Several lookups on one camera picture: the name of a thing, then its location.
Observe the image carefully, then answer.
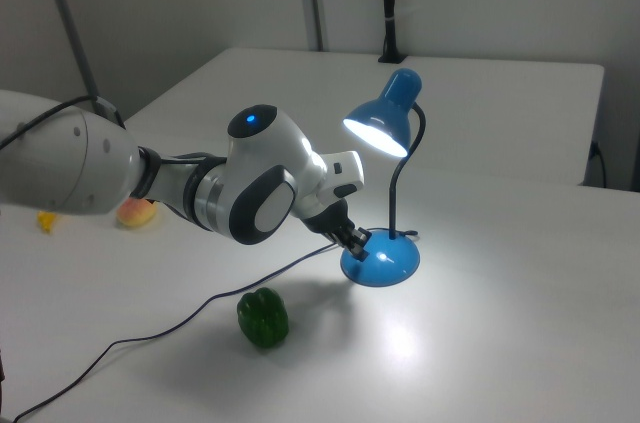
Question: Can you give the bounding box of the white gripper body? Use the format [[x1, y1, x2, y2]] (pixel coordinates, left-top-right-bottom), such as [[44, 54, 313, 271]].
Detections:
[[299, 149, 365, 244]]

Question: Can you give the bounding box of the blue desk lamp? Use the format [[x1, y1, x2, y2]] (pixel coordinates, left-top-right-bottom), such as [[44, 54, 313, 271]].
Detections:
[[339, 68, 427, 289]]

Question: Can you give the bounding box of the white side table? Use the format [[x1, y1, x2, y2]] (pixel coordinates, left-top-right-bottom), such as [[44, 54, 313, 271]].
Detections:
[[123, 46, 607, 188]]

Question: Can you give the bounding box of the green bell pepper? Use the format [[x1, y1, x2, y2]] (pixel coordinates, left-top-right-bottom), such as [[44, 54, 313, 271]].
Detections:
[[236, 287, 290, 349]]

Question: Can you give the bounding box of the black pole with clamp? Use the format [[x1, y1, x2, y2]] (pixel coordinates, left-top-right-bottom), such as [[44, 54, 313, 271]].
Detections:
[[377, 0, 407, 65]]

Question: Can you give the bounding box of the peach fruit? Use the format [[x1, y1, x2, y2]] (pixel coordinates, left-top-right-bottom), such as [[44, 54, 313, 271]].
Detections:
[[115, 197, 157, 230]]

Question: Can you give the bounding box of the yellow banana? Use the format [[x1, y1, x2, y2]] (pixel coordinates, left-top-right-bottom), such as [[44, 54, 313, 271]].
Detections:
[[36, 210, 59, 235]]

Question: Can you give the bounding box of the black lamp power cable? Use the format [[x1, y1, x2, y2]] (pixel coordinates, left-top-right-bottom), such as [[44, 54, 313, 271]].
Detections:
[[0, 229, 420, 423]]

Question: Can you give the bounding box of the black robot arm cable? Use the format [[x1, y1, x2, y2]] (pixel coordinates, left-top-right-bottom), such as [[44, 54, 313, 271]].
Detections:
[[0, 94, 127, 150]]

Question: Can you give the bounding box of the grey metal post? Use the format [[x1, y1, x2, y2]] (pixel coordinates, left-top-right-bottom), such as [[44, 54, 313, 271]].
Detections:
[[38, 0, 100, 100]]

